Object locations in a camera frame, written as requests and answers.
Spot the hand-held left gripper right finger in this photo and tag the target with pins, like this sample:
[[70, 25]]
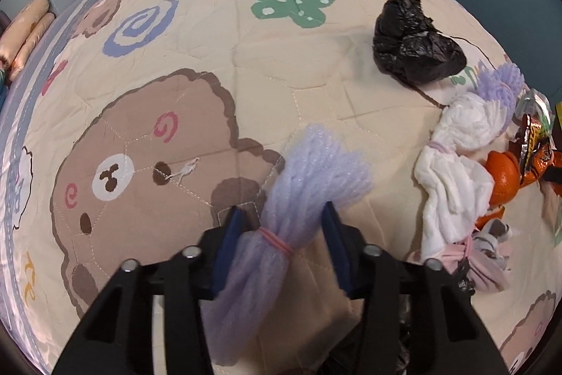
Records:
[[336, 252]]

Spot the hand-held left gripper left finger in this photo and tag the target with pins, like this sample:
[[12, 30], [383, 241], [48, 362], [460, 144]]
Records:
[[228, 252]]

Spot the purple yarn bundle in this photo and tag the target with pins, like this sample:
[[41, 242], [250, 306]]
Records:
[[307, 177], [500, 87]]

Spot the white tissue bundle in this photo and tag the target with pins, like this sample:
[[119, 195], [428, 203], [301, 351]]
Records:
[[452, 181]]

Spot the orange peel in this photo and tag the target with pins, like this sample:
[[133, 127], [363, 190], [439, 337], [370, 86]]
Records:
[[502, 181]]

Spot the pink cloth bundle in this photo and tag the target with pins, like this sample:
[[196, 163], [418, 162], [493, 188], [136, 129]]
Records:
[[487, 274]]

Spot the printed bear blanket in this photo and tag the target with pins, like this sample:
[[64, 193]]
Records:
[[307, 63]]

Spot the black plastic bag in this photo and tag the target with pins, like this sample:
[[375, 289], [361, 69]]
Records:
[[412, 45]]

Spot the orange foil snack wrapper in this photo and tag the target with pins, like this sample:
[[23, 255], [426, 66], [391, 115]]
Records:
[[533, 151]]

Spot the peach pillow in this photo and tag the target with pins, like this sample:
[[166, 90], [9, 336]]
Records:
[[33, 45], [24, 23]]

